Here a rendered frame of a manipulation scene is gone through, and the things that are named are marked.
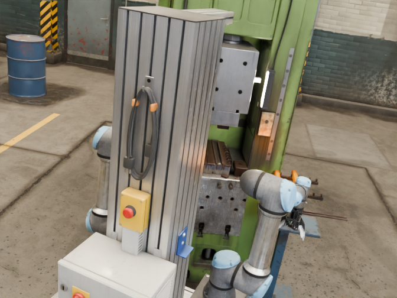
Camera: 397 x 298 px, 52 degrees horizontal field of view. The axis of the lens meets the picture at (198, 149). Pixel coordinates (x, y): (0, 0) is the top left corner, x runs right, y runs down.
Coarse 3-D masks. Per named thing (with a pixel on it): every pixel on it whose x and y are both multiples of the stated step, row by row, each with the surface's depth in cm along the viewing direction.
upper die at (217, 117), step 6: (216, 114) 260; (222, 114) 260; (228, 114) 261; (234, 114) 261; (210, 120) 262; (216, 120) 262; (222, 120) 262; (228, 120) 262; (234, 120) 262; (234, 126) 264
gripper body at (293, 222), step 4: (292, 208) 205; (292, 212) 207; (296, 212) 204; (288, 216) 208; (292, 216) 208; (296, 216) 207; (300, 216) 210; (288, 220) 209; (292, 220) 206; (296, 220) 207; (300, 220) 210; (284, 224) 208; (288, 224) 208; (292, 224) 208; (296, 224) 206; (292, 228) 208; (296, 228) 208
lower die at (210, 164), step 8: (208, 144) 305; (224, 144) 309; (208, 152) 291; (224, 152) 295; (208, 160) 278; (216, 160) 278; (224, 160) 282; (208, 168) 276; (216, 168) 276; (224, 168) 276
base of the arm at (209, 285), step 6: (210, 282) 179; (204, 288) 184; (210, 288) 179; (216, 288) 177; (222, 288) 176; (228, 288) 177; (234, 288) 182; (204, 294) 182; (210, 294) 179; (216, 294) 178; (222, 294) 177; (228, 294) 178; (234, 294) 181
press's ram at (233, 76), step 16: (224, 48) 244; (240, 48) 248; (224, 64) 248; (240, 64) 248; (256, 64) 249; (224, 80) 252; (240, 80) 252; (256, 80) 272; (224, 96) 256; (240, 96) 256; (240, 112) 261
